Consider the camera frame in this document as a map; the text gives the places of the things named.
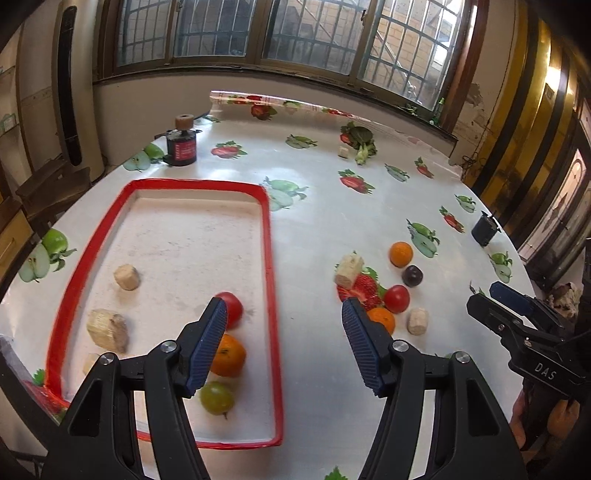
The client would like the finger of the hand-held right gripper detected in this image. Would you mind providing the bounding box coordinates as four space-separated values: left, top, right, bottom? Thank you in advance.
466 293 537 343
489 281 562 329

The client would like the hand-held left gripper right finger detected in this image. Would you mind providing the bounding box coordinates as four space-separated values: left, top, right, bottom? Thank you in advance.
341 296 529 480

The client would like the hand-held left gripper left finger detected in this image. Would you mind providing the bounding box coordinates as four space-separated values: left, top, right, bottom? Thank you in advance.
41 296 229 480

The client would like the orange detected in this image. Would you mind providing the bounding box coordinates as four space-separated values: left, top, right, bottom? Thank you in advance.
210 333 247 377
389 241 414 267
367 307 396 336

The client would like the red tomato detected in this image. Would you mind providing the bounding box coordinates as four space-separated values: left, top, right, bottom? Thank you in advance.
215 291 244 329
384 284 411 315

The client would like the green grape fruit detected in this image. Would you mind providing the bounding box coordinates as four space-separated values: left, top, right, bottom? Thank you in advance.
199 381 235 416

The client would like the large rough cork piece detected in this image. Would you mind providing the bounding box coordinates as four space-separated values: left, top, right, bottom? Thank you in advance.
86 308 130 355

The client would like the red-rimmed white tray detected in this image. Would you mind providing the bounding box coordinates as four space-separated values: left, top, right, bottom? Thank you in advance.
46 178 284 449

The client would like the person's right hand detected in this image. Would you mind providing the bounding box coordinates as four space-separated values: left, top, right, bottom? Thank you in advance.
547 399 580 437

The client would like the floral cushioned chair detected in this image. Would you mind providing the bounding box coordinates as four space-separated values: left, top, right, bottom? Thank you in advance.
547 281 583 319

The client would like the beige cork piece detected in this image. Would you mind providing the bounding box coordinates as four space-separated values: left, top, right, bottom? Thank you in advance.
113 264 141 291
334 252 365 288
407 308 430 335

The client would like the small black cup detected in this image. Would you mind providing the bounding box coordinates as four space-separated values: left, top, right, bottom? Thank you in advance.
471 210 502 247

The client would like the fruit-print tablecloth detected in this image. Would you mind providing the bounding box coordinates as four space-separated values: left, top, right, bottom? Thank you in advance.
0 90 541 480

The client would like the golden striped door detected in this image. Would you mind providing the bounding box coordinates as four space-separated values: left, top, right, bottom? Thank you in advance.
471 14 578 222

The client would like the dark bottle with cork lid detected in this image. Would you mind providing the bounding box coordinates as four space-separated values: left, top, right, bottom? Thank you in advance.
154 128 204 167

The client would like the green leafy vegetable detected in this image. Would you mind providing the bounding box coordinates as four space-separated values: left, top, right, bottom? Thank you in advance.
344 121 378 166

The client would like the brown wooden chair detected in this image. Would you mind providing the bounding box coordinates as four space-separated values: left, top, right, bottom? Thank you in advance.
16 159 93 222

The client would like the yellow wooden cabinet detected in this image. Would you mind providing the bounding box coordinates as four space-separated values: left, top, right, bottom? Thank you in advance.
0 175 35 278

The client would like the white tower air conditioner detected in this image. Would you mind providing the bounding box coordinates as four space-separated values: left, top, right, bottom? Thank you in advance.
52 0 106 178

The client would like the metal-framed window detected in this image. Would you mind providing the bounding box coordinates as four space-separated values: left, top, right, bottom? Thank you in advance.
99 0 476 100

